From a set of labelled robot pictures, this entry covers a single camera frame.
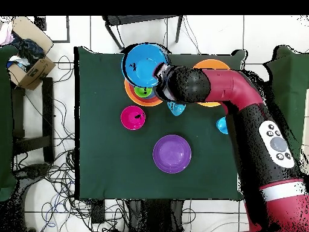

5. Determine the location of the small light blue bowl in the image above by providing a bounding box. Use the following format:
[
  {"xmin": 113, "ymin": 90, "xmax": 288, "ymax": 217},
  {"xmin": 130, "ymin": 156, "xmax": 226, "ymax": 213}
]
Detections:
[{"xmin": 167, "ymin": 101, "xmax": 187, "ymax": 117}]

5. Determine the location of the red-orange bowl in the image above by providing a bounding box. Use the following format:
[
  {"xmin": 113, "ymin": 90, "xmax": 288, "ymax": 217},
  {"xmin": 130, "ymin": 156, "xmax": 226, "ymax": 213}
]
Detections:
[{"xmin": 127, "ymin": 83, "xmax": 163, "ymax": 105}]

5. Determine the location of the green cup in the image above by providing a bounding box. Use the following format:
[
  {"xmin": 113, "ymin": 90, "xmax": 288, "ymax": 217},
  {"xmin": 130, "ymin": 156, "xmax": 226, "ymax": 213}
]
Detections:
[{"xmin": 133, "ymin": 86, "xmax": 155, "ymax": 99}]

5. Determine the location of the large blue bowl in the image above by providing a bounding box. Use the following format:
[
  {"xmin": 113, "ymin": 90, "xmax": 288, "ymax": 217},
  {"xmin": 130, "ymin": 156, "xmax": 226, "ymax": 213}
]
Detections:
[{"xmin": 121, "ymin": 43, "xmax": 171, "ymax": 89}]

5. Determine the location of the pink bowl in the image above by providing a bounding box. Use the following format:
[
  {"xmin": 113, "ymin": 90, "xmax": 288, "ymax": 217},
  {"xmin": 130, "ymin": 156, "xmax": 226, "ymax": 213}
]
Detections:
[{"xmin": 120, "ymin": 105, "xmax": 147, "ymax": 131}]

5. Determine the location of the large orange bowl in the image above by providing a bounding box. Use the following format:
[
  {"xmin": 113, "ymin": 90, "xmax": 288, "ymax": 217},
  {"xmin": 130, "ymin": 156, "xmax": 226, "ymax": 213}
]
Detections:
[
  {"xmin": 124, "ymin": 79, "xmax": 165, "ymax": 108},
  {"xmin": 193, "ymin": 59, "xmax": 232, "ymax": 108}
]

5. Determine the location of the purple bowl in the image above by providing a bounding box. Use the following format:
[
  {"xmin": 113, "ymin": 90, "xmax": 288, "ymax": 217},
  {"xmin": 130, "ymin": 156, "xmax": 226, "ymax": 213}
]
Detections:
[{"xmin": 153, "ymin": 134, "xmax": 193, "ymax": 175}]

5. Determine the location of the dark green tablecloth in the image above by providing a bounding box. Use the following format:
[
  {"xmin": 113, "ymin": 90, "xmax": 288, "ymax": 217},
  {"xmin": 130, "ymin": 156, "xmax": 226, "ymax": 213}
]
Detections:
[{"xmin": 73, "ymin": 45, "xmax": 247, "ymax": 201}]

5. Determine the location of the blue cup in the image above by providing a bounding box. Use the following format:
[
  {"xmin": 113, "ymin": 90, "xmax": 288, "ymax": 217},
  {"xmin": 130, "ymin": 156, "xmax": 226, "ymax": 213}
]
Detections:
[{"xmin": 215, "ymin": 116, "xmax": 230, "ymax": 135}]

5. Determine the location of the black bench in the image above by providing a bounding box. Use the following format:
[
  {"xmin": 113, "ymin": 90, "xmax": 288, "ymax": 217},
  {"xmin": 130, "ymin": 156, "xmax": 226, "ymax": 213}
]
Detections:
[{"xmin": 10, "ymin": 77, "xmax": 55, "ymax": 165}]

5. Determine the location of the black metal stand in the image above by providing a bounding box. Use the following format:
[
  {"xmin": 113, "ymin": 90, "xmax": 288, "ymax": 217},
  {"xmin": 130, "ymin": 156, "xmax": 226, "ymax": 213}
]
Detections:
[{"xmin": 102, "ymin": 14, "xmax": 184, "ymax": 51}]

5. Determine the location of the cardboard box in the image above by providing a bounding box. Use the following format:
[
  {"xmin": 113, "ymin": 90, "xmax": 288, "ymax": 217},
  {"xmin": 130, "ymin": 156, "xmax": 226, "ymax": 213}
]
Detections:
[{"xmin": 7, "ymin": 16, "xmax": 56, "ymax": 91}]

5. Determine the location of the green cloth covered table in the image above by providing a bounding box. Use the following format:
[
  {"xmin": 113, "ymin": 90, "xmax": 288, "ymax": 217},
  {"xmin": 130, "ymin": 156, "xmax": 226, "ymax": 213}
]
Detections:
[
  {"xmin": 263, "ymin": 45, "xmax": 309, "ymax": 165},
  {"xmin": 0, "ymin": 44, "xmax": 18, "ymax": 201}
]

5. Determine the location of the beige board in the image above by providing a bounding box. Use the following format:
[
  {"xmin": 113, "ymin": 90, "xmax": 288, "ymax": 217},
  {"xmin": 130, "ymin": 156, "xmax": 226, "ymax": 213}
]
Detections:
[{"xmin": 300, "ymin": 101, "xmax": 309, "ymax": 155}]

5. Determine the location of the tangle of floor cables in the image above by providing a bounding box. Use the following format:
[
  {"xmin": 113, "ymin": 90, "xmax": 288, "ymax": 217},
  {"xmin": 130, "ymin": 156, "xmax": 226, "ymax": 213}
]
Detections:
[{"xmin": 14, "ymin": 55, "xmax": 92, "ymax": 228}]

